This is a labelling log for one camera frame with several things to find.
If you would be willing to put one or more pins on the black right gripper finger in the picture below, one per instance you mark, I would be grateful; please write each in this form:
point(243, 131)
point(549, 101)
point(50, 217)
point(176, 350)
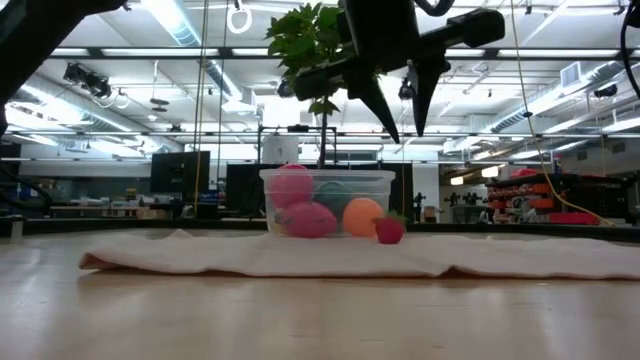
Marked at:
point(370, 90)
point(425, 85)

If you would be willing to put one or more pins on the green toy watermelon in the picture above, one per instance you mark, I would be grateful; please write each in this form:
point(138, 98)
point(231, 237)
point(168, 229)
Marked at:
point(334, 195)

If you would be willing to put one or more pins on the pink round toy vegetable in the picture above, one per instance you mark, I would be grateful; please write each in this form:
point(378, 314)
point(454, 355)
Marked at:
point(290, 187)

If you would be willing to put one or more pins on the orange toy fruit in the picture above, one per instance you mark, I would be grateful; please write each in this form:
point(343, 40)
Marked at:
point(361, 217)

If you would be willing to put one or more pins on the red toy strawberry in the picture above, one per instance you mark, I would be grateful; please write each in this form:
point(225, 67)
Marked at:
point(390, 231)

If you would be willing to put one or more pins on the pink oval toy vegetable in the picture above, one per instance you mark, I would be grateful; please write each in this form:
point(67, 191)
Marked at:
point(307, 220)

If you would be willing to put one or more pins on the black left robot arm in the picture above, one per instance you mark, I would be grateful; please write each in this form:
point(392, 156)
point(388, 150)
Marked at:
point(30, 40)

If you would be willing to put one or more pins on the clear plastic tupperware container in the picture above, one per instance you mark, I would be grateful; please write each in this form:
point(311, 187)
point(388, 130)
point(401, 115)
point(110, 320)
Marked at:
point(375, 180)

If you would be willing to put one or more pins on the black round spotlight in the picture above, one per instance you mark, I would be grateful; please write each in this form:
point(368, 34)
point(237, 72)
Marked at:
point(285, 90)

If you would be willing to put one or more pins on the green leafy potted tree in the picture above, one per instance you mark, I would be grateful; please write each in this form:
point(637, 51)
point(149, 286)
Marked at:
point(300, 40)

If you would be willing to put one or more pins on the white cylinder device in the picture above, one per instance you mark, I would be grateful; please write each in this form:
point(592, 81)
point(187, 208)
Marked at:
point(280, 150)

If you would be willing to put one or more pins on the storage rack with bins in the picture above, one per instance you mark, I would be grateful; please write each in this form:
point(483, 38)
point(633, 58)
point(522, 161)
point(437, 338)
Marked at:
point(530, 190)

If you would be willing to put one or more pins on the red plastic bin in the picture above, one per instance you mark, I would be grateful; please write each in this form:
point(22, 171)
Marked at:
point(575, 218)

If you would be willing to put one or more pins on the black monitor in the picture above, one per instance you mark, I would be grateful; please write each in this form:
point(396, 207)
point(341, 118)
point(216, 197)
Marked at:
point(180, 172)

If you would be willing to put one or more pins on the beige cloth mat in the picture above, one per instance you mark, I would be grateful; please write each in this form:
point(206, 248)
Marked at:
point(200, 255)

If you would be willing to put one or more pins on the black ceiling projector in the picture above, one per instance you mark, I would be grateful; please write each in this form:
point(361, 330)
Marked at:
point(87, 80)

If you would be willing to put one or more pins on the cluttered workbench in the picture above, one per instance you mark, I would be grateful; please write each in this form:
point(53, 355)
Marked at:
point(100, 205)

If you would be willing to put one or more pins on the black overhead camera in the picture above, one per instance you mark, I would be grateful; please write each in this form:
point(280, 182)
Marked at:
point(405, 90)

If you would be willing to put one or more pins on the black gantry frame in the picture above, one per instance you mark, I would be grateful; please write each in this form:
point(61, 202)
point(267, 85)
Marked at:
point(297, 128)

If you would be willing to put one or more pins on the silver ventilation duct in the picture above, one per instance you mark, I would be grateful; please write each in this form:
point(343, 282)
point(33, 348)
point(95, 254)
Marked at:
point(185, 30)

